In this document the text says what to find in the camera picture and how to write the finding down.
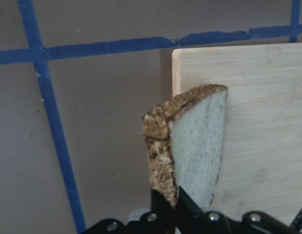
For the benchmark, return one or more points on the wooden cutting board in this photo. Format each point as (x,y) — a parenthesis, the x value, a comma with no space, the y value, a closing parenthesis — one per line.
(261,167)

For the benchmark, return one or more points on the bread slice with crust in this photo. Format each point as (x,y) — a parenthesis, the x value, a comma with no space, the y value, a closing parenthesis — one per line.
(184,138)

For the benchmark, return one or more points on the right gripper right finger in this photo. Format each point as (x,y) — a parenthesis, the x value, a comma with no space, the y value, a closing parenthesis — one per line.
(186,208)

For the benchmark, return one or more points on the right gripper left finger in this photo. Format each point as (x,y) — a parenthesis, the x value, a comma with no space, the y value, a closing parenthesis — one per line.
(160,206)

